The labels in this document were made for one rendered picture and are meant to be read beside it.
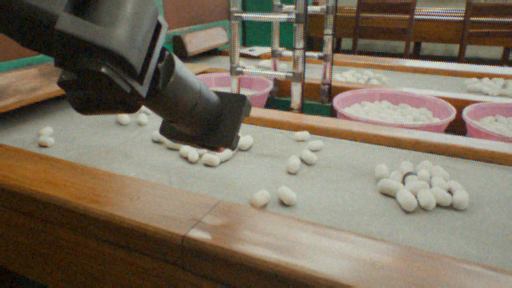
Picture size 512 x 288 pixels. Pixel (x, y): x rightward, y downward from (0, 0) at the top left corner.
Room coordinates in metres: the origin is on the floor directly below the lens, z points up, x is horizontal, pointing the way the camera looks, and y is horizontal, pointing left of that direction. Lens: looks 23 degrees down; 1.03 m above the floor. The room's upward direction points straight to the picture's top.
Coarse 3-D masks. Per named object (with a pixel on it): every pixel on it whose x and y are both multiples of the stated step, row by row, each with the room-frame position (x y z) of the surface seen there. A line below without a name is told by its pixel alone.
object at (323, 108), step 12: (276, 0) 1.08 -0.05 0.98; (336, 0) 1.03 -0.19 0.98; (276, 12) 1.08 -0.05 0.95; (312, 12) 1.05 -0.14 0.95; (324, 12) 1.03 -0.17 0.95; (336, 12) 1.03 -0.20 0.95; (276, 24) 1.08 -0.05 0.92; (276, 36) 1.08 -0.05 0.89; (324, 36) 1.03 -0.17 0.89; (276, 48) 1.09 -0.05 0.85; (324, 48) 1.03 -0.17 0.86; (276, 60) 1.09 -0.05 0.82; (324, 60) 1.03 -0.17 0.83; (324, 72) 1.02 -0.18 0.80; (276, 84) 1.09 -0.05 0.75; (324, 84) 1.02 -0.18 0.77; (276, 96) 1.09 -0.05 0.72; (324, 96) 1.02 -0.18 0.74; (276, 108) 1.08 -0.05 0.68; (288, 108) 1.06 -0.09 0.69; (312, 108) 1.03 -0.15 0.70; (324, 108) 1.02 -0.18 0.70
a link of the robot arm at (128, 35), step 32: (0, 0) 0.28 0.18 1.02; (32, 0) 0.28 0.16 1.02; (64, 0) 0.29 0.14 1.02; (96, 0) 0.31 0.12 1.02; (128, 0) 0.32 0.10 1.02; (32, 32) 0.29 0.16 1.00; (64, 32) 0.28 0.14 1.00; (96, 32) 0.29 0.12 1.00; (128, 32) 0.30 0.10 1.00; (64, 64) 0.31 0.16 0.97; (128, 64) 0.29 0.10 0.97
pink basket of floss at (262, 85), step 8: (208, 80) 1.14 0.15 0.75; (240, 80) 1.14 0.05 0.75; (248, 80) 1.13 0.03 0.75; (256, 80) 1.12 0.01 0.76; (264, 80) 1.09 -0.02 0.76; (224, 88) 1.14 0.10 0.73; (256, 88) 1.11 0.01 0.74; (264, 88) 1.07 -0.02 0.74; (248, 96) 0.92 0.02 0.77; (256, 96) 0.93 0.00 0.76; (264, 96) 0.97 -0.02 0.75; (256, 104) 0.95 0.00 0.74; (264, 104) 1.01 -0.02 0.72
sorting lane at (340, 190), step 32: (32, 128) 0.77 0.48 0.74; (64, 128) 0.77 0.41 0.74; (96, 128) 0.77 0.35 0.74; (128, 128) 0.77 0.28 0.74; (256, 128) 0.77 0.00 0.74; (96, 160) 0.61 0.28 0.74; (128, 160) 0.61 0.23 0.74; (160, 160) 0.61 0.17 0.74; (224, 160) 0.61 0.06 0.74; (256, 160) 0.61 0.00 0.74; (320, 160) 0.61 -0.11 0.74; (352, 160) 0.61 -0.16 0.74; (384, 160) 0.61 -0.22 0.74; (416, 160) 0.61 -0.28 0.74; (448, 160) 0.61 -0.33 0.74; (224, 192) 0.50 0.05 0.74; (256, 192) 0.50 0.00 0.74; (320, 192) 0.50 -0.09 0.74; (352, 192) 0.50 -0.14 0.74; (448, 192) 0.50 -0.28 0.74; (480, 192) 0.50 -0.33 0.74; (352, 224) 0.42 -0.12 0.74; (384, 224) 0.42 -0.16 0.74; (416, 224) 0.42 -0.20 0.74; (448, 224) 0.42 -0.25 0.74; (480, 224) 0.42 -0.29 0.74; (480, 256) 0.35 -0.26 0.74
